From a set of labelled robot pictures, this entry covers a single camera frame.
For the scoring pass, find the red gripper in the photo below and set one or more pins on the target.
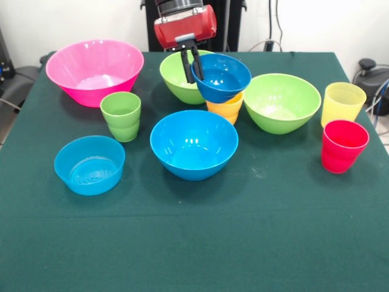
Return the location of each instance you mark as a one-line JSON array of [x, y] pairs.
[[185, 27]]

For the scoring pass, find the green bowl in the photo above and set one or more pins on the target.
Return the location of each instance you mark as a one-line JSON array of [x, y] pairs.
[[282, 97], [173, 73]]

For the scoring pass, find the small dark blue bowl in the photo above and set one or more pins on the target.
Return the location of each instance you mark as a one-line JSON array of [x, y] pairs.
[[225, 79]]

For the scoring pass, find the orange cup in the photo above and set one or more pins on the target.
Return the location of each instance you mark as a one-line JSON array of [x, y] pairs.
[[226, 109]]

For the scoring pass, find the green cup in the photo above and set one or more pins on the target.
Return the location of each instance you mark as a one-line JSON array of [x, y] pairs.
[[121, 127]]

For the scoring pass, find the large pink bowl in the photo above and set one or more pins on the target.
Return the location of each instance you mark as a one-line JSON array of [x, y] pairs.
[[91, 61]]

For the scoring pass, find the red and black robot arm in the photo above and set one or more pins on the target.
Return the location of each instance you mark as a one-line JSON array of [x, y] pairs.
[[179, 5]]

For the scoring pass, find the translucent light blue bowl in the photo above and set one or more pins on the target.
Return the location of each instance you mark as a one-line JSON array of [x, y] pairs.
[[91, 182]]

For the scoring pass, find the translucent yellow cup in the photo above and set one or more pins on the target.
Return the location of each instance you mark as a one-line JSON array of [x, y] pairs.
[[343, 103]]

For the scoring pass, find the dark green tablecloth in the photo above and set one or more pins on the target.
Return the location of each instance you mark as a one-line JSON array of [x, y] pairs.
[[194, 237]]

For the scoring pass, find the red cup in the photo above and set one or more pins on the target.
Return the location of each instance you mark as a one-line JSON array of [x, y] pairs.
[[343, 158]]

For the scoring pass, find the black equipment box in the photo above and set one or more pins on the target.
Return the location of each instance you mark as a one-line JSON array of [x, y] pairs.
[[4, 61]]

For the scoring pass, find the wall power socket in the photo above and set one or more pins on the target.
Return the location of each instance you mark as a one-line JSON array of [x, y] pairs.
[[269, 45]]

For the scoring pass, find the black pedestal leg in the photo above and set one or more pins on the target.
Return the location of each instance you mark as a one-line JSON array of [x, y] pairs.
[[373, 79]]

